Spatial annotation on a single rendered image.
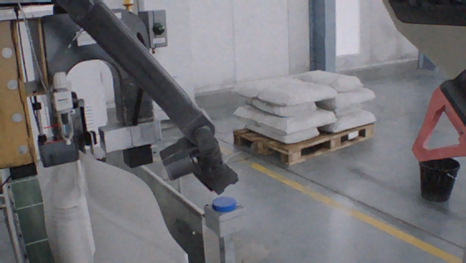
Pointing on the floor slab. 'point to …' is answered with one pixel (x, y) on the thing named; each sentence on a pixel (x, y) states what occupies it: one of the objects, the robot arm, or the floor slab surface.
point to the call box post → (226, 249)
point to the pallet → (290, 151)
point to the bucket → (438, 178)
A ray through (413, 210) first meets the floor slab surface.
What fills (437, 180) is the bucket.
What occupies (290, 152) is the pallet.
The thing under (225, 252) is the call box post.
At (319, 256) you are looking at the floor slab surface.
